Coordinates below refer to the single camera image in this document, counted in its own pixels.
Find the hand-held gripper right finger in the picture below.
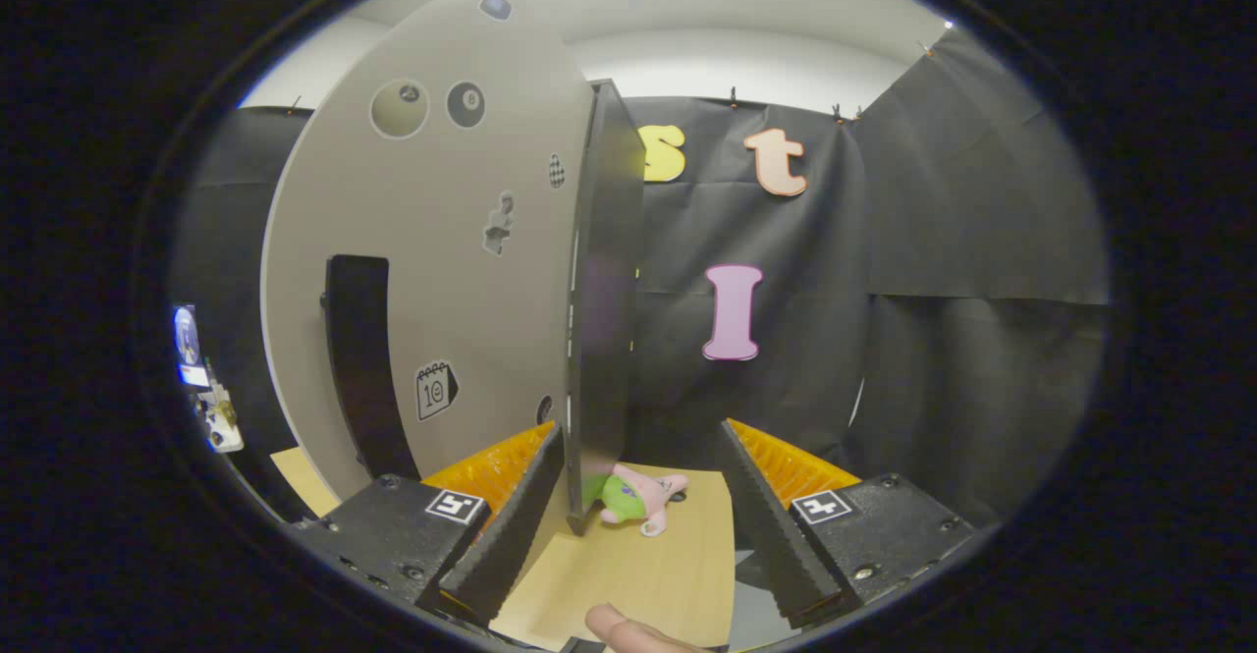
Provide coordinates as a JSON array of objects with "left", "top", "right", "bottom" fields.
[{"left": 722, "top": 417, "right": 983, "bottom": 629}]

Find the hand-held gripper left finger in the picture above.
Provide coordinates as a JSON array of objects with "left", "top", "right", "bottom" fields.
[{"left": 290, "top": 422, "right": 569, "bottom": 625}]

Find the black cabinet door handle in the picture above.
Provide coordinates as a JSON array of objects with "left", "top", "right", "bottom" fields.
[{"left": 321, "top": 254, "right": 421, "bottom": 482}]

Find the light grey shoe cabinet door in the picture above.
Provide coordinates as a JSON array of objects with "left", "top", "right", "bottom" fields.
[{"left": 260, "top": 0, "right": 598, "bottom": 502}]

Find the pink and green plush toy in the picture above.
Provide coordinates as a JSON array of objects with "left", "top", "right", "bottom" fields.
[{"left": 584, "top": 463, "right": 690, "bottom": 538}]

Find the cluttered white side table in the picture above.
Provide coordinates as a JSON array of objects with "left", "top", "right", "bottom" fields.
[{"left": 194, "top": 368, "right": 246, "bottom": 455}]

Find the black backdrop cloth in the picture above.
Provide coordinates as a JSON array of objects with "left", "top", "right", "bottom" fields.
[{"left": 172, "top": 29, "right": 1111, "bottom": 528}]

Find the lit display screen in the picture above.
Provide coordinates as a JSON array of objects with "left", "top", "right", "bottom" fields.
[{"left": 174, "top": 305, "right": 210, "bottom": 387}]

